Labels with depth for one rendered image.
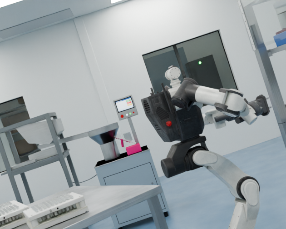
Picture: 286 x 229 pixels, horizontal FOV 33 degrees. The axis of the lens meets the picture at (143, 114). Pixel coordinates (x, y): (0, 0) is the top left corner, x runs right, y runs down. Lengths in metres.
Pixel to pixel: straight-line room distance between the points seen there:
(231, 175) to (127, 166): 2.46
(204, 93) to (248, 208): 0.78
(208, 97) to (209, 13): 5.72
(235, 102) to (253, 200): 0.70
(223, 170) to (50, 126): 3.44
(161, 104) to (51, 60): 5.43
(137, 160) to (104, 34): 3.27
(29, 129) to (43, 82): 2.05
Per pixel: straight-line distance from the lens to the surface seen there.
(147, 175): 5.22
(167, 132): 2.71
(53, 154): 6.17
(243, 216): 2.95
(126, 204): 2.07
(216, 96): 2.47
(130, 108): 5.55
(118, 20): 8.02
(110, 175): 5.22
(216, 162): 2.82
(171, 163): 2.77
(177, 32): 8.04
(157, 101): 2.71
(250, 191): 2.90
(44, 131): 6.05
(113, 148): 5.43
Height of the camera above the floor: 1.27
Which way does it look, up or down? 2 degrees down
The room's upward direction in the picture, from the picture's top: 18 degrees counter-clockwise
